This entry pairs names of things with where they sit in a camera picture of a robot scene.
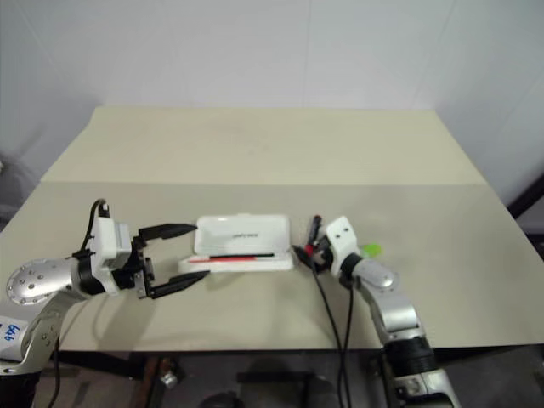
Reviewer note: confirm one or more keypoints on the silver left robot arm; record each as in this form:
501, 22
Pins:
38, 280

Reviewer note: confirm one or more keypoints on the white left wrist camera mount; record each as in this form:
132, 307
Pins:
104, 242

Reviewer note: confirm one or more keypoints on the black metal stand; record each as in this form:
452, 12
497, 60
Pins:
529, 200

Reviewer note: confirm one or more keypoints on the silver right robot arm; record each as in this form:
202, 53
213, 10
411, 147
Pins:
399, 314

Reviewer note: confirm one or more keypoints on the green marker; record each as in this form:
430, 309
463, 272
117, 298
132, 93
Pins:
372, 250

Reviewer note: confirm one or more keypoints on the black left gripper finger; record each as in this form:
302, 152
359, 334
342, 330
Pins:
170, 230
178, 285

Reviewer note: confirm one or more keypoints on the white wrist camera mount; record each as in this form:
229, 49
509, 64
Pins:
104, 242
342, 238

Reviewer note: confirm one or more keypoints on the white open pencil case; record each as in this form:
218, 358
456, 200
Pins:
238, 229

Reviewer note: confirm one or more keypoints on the black crossbar under table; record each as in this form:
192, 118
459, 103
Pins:
102, 363

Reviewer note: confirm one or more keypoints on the white label with blue writing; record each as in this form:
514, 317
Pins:
10, 336

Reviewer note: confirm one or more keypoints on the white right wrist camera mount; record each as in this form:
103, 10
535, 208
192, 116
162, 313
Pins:
342, 238

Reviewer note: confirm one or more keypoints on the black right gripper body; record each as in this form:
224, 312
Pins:
324, 255

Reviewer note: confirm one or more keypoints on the red marker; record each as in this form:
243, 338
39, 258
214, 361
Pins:
309, 251

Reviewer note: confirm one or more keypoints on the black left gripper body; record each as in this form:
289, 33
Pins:
138, 272

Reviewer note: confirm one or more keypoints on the silver metal fitting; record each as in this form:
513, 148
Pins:
168, 378

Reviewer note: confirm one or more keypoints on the red pen with dark end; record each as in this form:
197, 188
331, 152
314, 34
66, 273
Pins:
221, 259

